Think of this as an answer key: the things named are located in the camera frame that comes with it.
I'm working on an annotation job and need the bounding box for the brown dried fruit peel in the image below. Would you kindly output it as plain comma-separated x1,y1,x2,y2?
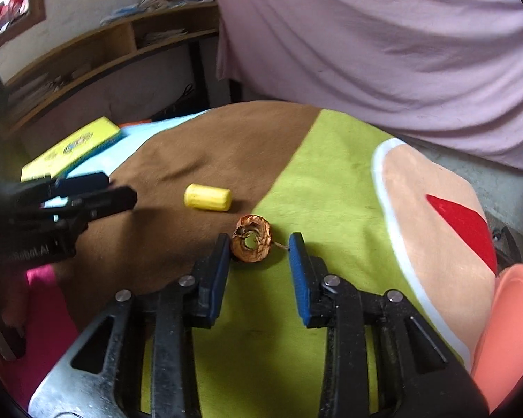
231,214,273,263

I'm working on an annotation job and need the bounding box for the yellow cylinder cap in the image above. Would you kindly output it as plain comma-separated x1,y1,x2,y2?
184,183,232,212

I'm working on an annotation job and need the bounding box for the yellow book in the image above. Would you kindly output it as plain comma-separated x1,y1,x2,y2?
20,117,122,182

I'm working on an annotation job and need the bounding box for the colourful striped blanket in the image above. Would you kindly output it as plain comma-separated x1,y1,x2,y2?
0,100,498,418

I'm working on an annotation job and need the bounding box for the pink plastic basin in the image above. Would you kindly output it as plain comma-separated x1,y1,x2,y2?
471,264,523,411

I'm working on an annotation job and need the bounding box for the wooden shelf desk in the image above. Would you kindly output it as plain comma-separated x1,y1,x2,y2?
5,1,220,134

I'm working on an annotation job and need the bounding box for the pink hanging sheet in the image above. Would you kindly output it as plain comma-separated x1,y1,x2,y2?
217,0,523,168

